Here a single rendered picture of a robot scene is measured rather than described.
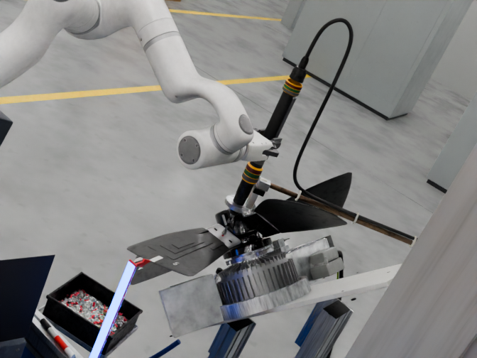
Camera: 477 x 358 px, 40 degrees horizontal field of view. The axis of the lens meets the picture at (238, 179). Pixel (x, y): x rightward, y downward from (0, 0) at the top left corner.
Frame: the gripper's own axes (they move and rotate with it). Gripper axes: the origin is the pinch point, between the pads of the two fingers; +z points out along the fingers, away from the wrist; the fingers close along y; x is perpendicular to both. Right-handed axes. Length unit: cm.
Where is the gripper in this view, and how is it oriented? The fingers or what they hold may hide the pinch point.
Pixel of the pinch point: (268, 138)
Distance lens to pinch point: 167.4
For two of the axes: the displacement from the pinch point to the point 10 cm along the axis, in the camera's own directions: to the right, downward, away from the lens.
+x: 3.8, -8.4, -4.0
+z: 5.7, -1.2, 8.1
